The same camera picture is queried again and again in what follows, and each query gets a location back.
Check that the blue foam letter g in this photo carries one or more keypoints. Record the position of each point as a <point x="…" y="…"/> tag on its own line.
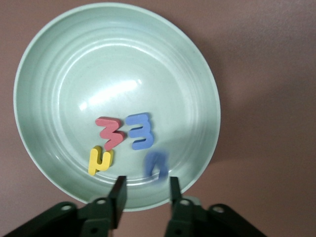
<point x="150" y="164"/>

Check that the brown table mat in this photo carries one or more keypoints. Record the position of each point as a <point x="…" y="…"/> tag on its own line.
<point x="271" y="123"/>

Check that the yellow foam small h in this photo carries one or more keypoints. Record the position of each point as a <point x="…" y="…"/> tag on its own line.
<point x="93" y="160"/>

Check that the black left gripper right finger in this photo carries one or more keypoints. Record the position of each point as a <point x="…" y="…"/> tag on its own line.
<point x="182" y="217"/>

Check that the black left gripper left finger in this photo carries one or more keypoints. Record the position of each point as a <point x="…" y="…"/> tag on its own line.
<point x="103" y="217"/>

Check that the blue foam letter E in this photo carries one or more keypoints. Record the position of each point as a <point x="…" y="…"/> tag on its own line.
<point x="145" y="140"/>

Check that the small red foam letter w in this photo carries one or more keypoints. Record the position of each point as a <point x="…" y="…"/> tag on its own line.
<point x="108" y="133"/>

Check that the green plate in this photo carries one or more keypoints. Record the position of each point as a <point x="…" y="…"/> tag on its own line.
<point x="98" y="74"/>

